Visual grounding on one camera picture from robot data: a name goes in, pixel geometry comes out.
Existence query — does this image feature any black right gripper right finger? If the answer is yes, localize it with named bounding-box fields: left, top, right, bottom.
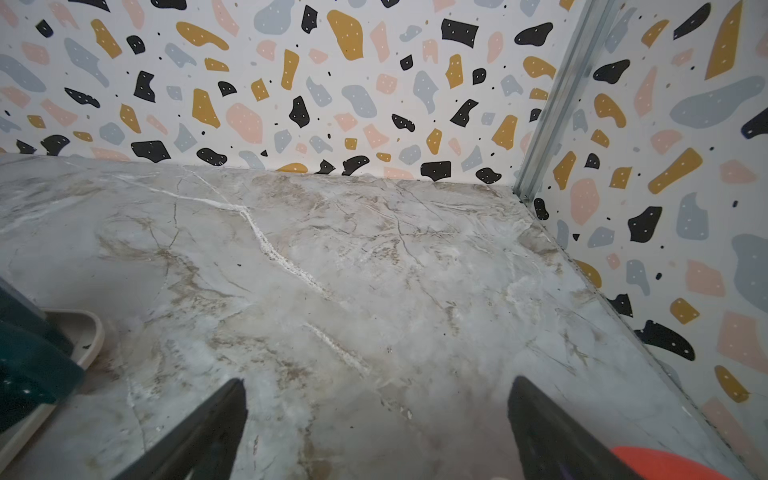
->
left=507, top=376, right=640, bottom=480

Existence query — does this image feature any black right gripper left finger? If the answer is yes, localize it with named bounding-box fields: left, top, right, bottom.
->
left=117, top=378, right=248, bottom=480

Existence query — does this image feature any dark green mug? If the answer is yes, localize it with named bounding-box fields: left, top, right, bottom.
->
left=1, top=281, right=85, bottom=432

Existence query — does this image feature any red plush monster toy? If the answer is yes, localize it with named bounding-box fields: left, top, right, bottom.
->
left=612, top=446, right=729, bottom=480

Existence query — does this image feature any beige plastic tray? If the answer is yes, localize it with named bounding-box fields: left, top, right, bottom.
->
left=1, top=309, right=105, bottom=469

